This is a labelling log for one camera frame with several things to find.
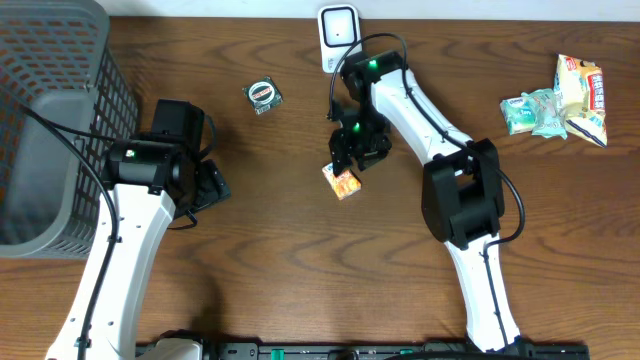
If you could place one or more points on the small orange juice box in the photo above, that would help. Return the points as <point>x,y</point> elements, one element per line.
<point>343,185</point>

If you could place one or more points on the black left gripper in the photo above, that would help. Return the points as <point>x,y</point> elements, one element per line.
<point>215,182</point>

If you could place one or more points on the white barcode scanner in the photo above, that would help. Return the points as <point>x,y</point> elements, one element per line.
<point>339,28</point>

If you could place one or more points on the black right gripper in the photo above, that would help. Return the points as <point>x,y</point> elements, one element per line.
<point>339,147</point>

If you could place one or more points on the large white snack bag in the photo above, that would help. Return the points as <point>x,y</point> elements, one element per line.
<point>580,96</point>

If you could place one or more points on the dark green round-label packet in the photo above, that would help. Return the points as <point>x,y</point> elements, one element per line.
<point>263,95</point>

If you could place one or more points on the grey plastic mesh basket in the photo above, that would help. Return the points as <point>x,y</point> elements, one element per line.
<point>55,60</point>

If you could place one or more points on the small teal white box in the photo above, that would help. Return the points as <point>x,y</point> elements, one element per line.
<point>518,115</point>

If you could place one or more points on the teal candy wrapper packet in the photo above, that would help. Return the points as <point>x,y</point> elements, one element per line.
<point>548,123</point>

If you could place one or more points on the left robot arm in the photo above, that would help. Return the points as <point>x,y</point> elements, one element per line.
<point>147,182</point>

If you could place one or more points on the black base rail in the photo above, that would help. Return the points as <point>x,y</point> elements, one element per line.
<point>182,348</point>

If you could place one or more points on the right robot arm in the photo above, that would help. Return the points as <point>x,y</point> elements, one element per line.
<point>462,198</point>

